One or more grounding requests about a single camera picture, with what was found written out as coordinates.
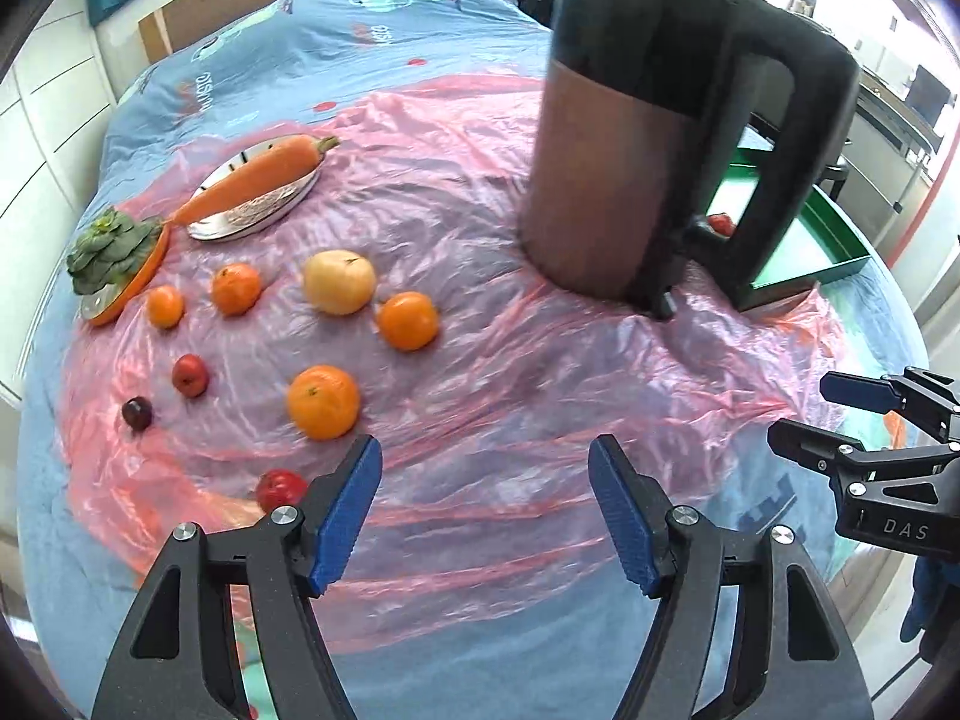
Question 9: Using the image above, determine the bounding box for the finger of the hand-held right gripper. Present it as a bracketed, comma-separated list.
[820, 366, 960, 442]
[766, 418, 960, 494]

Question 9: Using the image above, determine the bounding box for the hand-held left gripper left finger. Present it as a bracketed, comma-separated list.
[90, 435, 383, 720]

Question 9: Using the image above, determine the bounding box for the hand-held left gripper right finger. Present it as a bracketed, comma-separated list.
[589, 433, 875, 720]

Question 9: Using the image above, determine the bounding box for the large speckled red apple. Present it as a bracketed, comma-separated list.
[255, 469, 309, 515]

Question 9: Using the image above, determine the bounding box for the green metal tray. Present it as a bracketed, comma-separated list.
[705, 127, 875, 310]

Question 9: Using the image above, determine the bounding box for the small red apple with stem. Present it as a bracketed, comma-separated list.
[172, 353, 210, 398]

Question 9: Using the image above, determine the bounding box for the yellow round pear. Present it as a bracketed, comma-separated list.
[303, 250, 377, 317]

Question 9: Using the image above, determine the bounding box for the small deep orange mandarin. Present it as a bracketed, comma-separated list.
[211, 262, 263, 317]

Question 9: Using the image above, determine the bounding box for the small pale mandarin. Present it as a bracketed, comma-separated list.
[145, 285, 186, 329]

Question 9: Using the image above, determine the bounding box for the person's blue clothing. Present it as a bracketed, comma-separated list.
[902, 555, 960, 665]

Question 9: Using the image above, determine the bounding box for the large orange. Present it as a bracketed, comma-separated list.
[288, 365, 362, 442]

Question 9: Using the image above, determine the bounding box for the pink plastic sheet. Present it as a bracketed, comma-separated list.
[60, 75, 848, 653]

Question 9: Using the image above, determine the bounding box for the medium orange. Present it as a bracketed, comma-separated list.
[376, 291, 440, 353]

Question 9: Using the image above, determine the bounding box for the black monitor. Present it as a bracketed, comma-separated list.
[905, 64, 953, 128]

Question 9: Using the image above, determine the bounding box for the white oval plate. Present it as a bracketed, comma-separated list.
[186, 136, 323, 242]

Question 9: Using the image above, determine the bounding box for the orange plate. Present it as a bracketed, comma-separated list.
[81, 221, 172, 327]

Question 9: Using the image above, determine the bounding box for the black and steel electric kettle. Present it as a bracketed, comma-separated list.
[517, 0, 863, 320]

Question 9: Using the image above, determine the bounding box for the carrot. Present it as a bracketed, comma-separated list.
[169, 133, 341, 227]

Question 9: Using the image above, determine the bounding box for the green leafy vegetable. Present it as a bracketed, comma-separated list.
[66, 208, 162, 295]

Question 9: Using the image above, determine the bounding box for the white wardrobe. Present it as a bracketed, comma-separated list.
[0, 37, 117, 398]

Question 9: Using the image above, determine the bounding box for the blue printed blanket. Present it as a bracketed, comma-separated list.
[15, 0, 931, 720]

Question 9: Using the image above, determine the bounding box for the wooden headboard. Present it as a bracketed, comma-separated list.
[139, 0, 496, 65]

